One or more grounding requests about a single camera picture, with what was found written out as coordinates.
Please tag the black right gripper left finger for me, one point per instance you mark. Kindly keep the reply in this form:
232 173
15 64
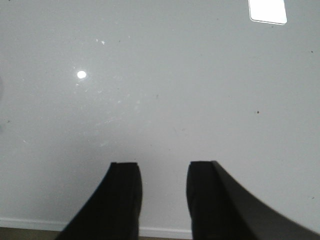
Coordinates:
113 210

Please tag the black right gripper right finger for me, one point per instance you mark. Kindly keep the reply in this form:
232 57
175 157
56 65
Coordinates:
222 209

